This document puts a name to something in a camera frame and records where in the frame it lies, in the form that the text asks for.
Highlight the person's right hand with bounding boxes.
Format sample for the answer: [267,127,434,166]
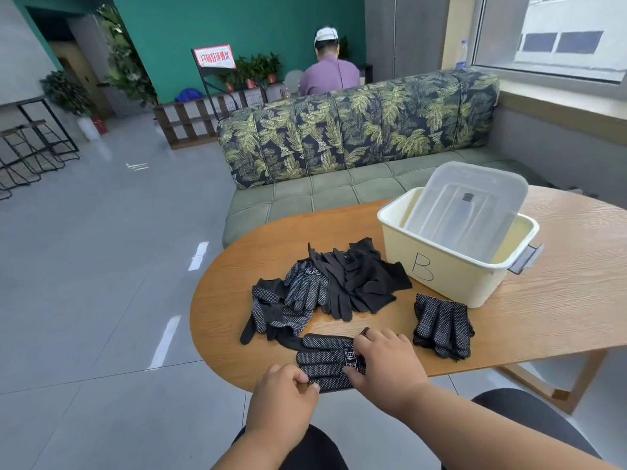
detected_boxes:
[342,328,433,419]

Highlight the person's left hand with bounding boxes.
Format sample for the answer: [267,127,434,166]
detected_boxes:
[244,363,320,453]

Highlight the black white-dotted work glove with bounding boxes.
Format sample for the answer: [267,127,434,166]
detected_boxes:
[277,328,370,393]
[240,279,314,345]
[283,259,330,313]

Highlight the person's left forearm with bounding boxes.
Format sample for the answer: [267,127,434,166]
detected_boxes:
[212,428,299,470]

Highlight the person's right forearm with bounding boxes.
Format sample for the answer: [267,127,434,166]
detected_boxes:
[397,382,620,470]

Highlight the person's left leg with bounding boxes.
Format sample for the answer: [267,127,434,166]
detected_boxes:
[232,424,349,470]

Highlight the person's leg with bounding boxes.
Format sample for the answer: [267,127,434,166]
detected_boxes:
[441,388,603,470]
[232,424,349,470]

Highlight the pile of plain black gloves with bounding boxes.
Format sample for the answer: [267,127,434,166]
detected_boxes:
[308,238,413,322]

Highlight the stack of dotted black gloves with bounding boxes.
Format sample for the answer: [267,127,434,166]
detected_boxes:
[412,293,475,362]

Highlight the cream plastic storage bin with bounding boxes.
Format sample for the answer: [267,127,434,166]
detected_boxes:
[377,187,544,309]

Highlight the person's right leg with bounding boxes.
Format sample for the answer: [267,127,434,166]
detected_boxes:
[441,388,603,470]

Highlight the clear plastic bin lid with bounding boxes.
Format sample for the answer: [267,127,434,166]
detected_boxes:
[403,161,529,253]

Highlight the leaf-print green sofa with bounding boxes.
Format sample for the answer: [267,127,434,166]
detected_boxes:
[217,67,549,248]

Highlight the wooden slat planter fence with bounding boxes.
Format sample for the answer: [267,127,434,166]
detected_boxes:
[154,85,267,150]

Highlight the small potted green plants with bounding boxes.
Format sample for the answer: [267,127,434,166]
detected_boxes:
[218,52,283,91]

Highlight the red and white sign stand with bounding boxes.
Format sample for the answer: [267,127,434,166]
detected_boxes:
[191,44,242,124]

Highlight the black metal stool frames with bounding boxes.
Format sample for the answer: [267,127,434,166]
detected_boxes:
[0,99,80,201]

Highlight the green plant in white pot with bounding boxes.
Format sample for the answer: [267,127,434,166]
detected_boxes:
[40,70,101,141]

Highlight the tall green leafy plant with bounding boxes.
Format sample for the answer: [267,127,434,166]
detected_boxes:
[95,4,158,108]

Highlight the wooden table leg frame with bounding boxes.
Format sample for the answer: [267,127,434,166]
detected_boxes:
[496,349,609,415]

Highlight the window with grey frame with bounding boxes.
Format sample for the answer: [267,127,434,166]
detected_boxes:
[471,0,627,85]

